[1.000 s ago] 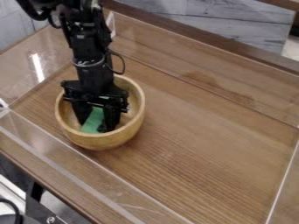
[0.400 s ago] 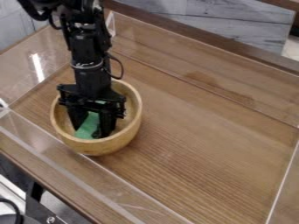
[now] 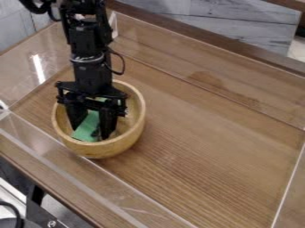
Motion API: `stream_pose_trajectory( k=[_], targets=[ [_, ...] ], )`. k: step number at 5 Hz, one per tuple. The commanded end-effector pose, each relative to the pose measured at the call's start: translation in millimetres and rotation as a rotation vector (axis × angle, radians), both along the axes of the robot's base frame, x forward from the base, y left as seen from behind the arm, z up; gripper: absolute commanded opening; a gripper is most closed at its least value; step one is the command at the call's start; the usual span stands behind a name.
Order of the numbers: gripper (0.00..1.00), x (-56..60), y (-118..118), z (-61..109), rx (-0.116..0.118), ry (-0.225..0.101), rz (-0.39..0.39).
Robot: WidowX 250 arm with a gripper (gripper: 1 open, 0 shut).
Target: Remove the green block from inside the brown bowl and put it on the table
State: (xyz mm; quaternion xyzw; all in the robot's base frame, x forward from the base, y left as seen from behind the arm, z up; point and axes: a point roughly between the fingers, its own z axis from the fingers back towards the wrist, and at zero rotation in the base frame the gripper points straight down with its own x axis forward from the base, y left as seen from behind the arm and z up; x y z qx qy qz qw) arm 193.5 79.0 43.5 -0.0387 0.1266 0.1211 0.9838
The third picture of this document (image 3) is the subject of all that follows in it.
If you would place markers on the black table leg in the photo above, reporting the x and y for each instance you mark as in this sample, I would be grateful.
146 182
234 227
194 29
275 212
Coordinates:
37 194

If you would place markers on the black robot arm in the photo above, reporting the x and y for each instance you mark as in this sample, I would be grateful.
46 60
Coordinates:
85 22

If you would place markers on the brown wooden bowl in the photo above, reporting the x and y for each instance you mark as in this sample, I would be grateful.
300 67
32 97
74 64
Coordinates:
122 138

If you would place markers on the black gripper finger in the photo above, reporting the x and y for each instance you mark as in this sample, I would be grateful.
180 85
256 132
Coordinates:
107 122
77 112

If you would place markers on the clear acrylic corner bracket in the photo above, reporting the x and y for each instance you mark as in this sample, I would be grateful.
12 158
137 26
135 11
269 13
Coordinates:
113 22

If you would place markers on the green rectangular block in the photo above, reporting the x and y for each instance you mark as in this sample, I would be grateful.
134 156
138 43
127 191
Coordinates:
89 131

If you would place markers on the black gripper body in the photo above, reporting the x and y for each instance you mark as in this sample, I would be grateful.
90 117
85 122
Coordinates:
93 83

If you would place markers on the clear acrylic tray wall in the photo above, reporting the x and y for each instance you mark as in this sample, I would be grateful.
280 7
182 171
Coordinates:
99 197

